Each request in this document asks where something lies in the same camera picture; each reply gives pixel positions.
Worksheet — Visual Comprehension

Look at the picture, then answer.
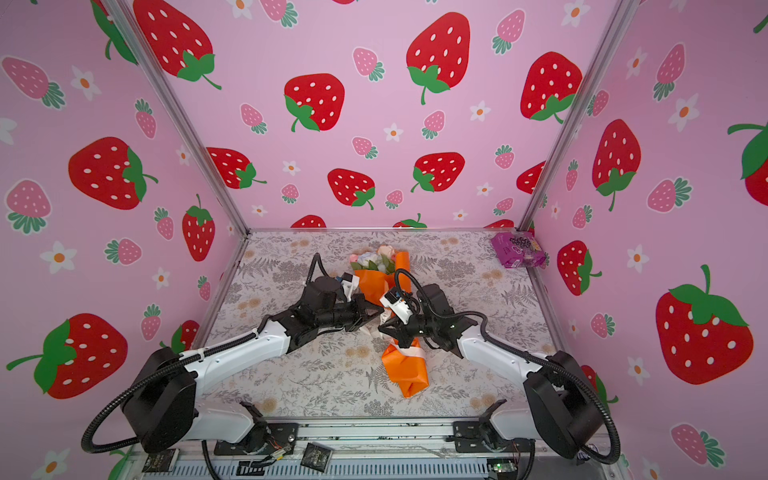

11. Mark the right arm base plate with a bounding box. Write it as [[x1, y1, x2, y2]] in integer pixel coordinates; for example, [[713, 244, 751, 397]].
[[452, 420, 532, 454]]

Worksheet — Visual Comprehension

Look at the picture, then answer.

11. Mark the light pink fake rose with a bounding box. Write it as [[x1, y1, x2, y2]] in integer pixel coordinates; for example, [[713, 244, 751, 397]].
[[377, 245, 396, 260]]

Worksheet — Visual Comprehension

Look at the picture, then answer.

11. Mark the left aluminium corner post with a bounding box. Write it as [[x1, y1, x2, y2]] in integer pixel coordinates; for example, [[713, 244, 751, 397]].
[[104, 0, 249, 237]]

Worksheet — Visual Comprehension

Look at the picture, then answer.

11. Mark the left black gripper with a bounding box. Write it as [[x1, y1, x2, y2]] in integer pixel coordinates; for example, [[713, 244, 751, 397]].
[[316, 293, 385, 332]]

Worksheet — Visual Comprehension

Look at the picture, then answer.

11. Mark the black tag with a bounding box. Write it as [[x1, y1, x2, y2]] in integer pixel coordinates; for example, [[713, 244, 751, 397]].
[[300, 442, 333, 473], [142, 449, 180, 473]]

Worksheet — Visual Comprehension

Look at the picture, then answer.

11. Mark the black tag middle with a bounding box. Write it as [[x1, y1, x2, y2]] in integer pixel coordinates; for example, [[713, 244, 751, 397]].
[[300, 442, 333, 473]]

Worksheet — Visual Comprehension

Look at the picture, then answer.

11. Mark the white ribbon strip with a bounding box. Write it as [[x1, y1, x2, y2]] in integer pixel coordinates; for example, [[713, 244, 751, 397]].
[[382, 339, 426, 362]]

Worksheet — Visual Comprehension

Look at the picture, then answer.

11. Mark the purple snack packet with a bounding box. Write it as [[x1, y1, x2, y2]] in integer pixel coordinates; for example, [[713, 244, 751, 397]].
[[491, 231, 548, 269]]

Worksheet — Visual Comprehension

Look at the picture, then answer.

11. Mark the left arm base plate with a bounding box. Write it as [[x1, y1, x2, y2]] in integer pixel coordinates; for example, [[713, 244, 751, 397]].
[[214, 422, 299, 457]]

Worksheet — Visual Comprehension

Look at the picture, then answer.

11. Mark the aluminium front rail frame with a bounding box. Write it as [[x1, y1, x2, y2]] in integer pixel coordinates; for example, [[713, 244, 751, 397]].
[[118, 417, 633, 479]]

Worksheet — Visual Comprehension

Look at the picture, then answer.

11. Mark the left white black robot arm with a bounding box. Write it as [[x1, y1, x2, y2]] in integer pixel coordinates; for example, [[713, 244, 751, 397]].
[[81, 274, 384, 454]]

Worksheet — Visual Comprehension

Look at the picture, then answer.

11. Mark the black tag left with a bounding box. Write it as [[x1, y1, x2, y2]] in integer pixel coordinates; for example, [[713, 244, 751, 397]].
[[142, 449, 180, 473]]

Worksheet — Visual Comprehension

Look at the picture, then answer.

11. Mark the white rose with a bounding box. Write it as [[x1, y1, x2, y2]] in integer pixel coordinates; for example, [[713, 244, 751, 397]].
[[350, 252, 386, 272]]

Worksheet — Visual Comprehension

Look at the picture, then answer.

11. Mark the right aluminium corner post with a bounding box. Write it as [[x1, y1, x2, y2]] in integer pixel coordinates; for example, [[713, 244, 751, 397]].
[[517, 0, 640, 231]]

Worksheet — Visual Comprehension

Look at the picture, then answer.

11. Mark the orange wrapping paper sheet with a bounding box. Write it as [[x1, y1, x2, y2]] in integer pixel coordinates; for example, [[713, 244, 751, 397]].
[[350, 245, 429, 399]]

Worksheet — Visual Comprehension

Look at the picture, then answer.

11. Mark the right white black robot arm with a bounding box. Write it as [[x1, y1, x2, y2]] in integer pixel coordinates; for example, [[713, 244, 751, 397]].
[[379, 284, 621, 465]]

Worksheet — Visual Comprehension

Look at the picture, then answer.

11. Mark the aluminium corner post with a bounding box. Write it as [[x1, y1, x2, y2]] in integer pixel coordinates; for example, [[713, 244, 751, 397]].
[[517, 0, 640, 231], [104, 0, 249, 237]]

